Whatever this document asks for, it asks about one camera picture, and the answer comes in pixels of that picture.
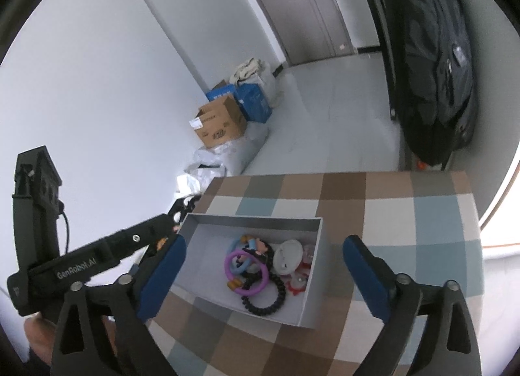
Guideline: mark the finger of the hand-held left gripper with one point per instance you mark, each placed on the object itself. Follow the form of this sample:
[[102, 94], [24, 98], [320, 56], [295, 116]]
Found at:
[[148, 260], [138, 234]]

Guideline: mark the black backpack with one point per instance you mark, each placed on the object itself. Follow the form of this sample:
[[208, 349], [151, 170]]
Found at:
[[426, 55]]

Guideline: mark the black and white sneaker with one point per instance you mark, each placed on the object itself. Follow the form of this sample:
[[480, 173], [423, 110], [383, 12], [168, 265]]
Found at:
[[183, 209]]

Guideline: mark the cream tote bag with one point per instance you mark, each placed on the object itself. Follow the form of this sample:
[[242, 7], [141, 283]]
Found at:
[[245, 71]]

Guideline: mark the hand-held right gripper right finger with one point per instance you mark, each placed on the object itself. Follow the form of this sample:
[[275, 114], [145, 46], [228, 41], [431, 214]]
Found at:
[[365, 274]]

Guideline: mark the peach toy figure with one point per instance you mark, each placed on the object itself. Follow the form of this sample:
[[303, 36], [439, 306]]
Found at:
[[256, 244]]

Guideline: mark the blue cardboard box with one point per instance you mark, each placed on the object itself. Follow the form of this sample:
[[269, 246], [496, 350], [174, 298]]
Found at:
[[254, 102]]

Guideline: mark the grey door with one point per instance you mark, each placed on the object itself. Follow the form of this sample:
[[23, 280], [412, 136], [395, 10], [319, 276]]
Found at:
[[300, 6]]

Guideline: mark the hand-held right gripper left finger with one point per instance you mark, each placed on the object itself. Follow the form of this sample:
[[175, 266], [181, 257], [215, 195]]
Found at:
[[162, 274]]

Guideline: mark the red hair accessory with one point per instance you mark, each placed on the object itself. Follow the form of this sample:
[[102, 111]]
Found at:
[[298, 283]]

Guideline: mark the person's left hand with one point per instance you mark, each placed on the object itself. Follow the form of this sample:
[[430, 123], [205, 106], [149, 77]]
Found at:
[[37, 335]]

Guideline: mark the checkered table cloth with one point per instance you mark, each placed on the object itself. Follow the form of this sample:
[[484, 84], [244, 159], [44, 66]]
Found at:
[[386, 205]]

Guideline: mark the brown cardboard box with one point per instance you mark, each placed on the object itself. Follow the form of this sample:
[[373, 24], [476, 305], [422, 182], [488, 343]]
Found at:
[[221, 124]]

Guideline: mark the clear plastic bag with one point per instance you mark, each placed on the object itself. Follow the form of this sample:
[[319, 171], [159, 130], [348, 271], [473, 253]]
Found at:
[[199, 179], [239, 148]]

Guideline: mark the white round trinket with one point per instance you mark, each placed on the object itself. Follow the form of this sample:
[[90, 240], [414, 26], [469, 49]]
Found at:
[[286, 256]]

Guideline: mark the grey cardboard box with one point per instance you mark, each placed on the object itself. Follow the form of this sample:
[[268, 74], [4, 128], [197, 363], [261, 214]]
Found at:
[[211, 246]]

